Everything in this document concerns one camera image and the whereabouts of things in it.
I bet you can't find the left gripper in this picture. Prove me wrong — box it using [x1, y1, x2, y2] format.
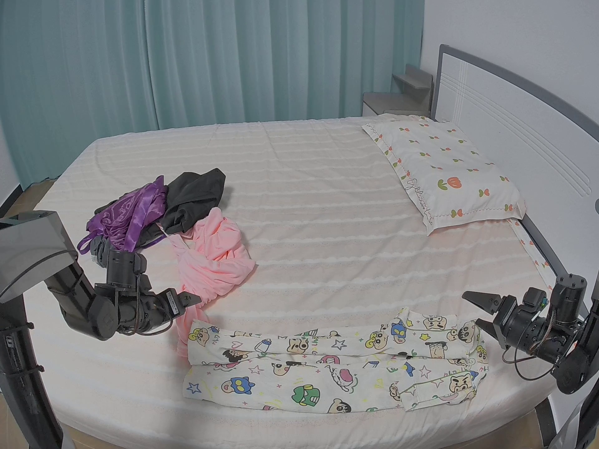
[147, 289, 189, 331]

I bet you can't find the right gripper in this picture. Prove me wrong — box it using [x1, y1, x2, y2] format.
[461, 290, 540, 353]

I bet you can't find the white printed pyjama top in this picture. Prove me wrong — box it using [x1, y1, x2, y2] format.
[183, 308, 489, 414]

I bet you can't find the bed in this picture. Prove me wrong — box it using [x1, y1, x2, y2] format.
[0, 44, 599, 431]

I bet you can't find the pink garment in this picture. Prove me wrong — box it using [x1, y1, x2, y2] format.
[159, 207, 257, 359]

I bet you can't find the purple garment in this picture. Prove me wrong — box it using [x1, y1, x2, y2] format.
[77, 175, 169, 254]

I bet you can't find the black garment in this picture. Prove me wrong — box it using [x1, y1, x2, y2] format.
[91, 168, 226, 268]

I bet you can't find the white printed pillow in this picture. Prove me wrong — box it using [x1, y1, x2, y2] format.
[361, 114, 527, 236]

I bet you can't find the grey bedside table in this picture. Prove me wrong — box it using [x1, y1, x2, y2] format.
[363, 64, 433, 116]

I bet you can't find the blue-green curtain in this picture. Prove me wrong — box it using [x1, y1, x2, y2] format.
[0, 0, 426, 195]

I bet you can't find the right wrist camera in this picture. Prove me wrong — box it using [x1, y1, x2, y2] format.
[523, 287, 547, 312]

